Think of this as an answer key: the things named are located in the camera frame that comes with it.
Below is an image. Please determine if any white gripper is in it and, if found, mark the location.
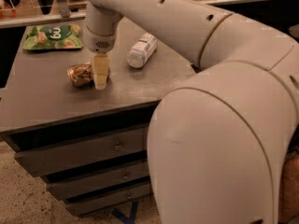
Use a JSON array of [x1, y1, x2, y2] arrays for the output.
[[83, 25, 117, 90]]

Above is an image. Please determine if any orange soda can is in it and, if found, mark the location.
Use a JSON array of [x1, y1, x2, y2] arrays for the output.
[[67, 63, 94, 87]]

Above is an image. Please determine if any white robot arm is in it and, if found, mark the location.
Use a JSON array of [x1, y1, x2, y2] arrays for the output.
[[85, 0, 298, 224]]

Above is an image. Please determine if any green chip bag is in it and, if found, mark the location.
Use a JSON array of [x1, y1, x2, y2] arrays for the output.
[[22, 23, 83, 50]]

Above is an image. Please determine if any clear plastic water bottle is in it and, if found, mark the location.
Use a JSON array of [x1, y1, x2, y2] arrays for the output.
[[127, 33, 158, 68]]

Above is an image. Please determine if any grey drawer cabinet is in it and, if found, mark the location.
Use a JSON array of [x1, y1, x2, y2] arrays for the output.
[[0, 19, 194, 205]]

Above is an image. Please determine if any top grey drawer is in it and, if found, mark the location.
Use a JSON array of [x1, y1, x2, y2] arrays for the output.
[[15, 127, 147, 177]]

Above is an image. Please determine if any grey drawer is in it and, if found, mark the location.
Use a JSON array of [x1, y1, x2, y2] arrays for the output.
[[65, 181, 151, 216], [15, 127, 147, 177], [47, 161, 149, 200]]

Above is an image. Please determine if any middle grey drawer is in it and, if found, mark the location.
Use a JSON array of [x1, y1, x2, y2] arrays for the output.
[[47, 161, 149, 200]]

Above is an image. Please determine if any bottom grey drawer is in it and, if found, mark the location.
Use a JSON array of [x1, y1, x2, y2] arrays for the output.
[[65, 181, 151, 216]]

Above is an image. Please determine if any person's bare leg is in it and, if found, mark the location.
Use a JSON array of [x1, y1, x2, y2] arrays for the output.
[[278, 156, 299, 224]]

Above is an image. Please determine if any metal railing frame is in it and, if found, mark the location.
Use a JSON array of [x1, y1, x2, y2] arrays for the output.
[[0, 0, 299, 30]]

